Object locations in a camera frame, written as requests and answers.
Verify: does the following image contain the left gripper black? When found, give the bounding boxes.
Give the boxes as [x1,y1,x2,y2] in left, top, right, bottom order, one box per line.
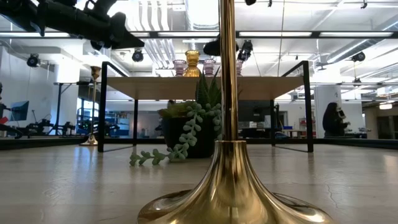
[39,0,146,51]

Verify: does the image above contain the dark monitor screen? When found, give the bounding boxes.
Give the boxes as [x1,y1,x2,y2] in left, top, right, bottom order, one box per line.
[238,100,280,131]

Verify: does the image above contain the black pole stand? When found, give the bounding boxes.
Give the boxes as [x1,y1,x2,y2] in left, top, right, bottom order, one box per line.
[52,81,94,136]

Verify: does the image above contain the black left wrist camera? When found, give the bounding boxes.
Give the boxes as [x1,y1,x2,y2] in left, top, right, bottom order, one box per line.
[82,0,119,18]

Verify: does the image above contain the blue storage rack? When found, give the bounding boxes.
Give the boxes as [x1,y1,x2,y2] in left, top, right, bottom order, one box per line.
[76,107,131,138]

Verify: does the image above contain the wooden shelf with black frame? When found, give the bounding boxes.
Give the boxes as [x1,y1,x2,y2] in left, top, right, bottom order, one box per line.
[97,60,315,154]

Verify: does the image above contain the large gold candlestick wide base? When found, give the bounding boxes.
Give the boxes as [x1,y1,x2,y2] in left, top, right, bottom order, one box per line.
[136,0,337,224]

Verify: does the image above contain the blue computer monitor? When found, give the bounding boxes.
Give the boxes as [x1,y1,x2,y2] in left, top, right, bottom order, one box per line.
[10,100,30,122]

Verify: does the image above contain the black ceiling spotlight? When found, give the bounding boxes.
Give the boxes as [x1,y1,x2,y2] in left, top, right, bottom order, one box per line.
[238,39,254,62]
[131,49,144,63]
[351,51,366,63]
[26,53,41,68]

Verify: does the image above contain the black overhead frame beam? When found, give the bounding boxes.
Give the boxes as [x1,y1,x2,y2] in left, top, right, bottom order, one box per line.
[0,30,398,40]

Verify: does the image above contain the person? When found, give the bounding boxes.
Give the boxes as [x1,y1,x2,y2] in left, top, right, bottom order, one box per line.
[322,101,351,139]

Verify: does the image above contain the amber glass candle holder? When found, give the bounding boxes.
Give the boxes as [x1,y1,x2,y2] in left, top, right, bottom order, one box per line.
[183,49,201,78]

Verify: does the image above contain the succulent plants in black pot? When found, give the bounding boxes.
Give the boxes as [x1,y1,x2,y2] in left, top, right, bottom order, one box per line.
[129,67,243,167]

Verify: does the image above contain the slim gold candlestick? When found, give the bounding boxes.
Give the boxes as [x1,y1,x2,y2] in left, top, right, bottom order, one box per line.
[78,65,103,147]

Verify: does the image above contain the silver ceiling air duct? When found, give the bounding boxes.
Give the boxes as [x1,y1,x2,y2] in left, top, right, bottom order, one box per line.
[185,0,220,31]

